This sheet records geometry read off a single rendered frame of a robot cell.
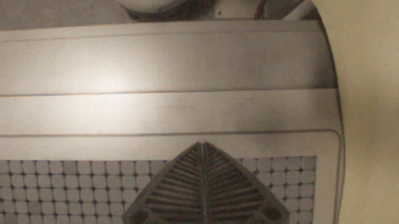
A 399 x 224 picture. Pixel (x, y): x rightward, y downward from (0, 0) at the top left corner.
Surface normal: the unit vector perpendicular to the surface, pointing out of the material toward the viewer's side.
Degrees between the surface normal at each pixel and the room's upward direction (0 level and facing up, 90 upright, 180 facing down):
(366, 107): 1
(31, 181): 0
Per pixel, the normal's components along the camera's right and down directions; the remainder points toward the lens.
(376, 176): -0.60, 0.07
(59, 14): 0.00, 0.07
